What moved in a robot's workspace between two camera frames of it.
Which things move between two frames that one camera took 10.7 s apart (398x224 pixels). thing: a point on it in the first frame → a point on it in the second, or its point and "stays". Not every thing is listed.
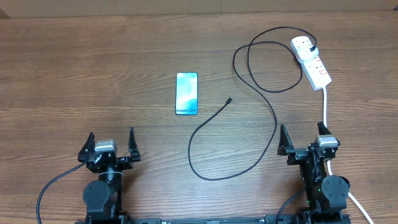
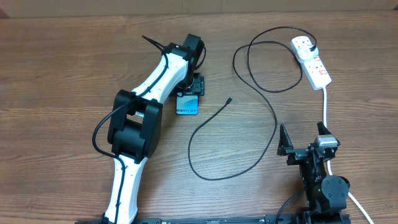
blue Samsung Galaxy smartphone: x=186 y=93 stays
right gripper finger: x=285 y=142 stays
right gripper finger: x=323 y=130 stays
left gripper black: x=125 y=162 → x=197 y=87
